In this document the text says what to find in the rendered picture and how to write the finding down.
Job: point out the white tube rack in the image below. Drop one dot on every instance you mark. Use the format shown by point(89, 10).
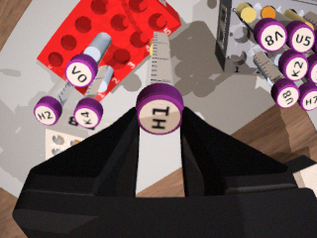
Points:
point(69, 131)

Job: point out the red tube rack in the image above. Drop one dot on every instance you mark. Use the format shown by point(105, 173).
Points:
point(126, 32)

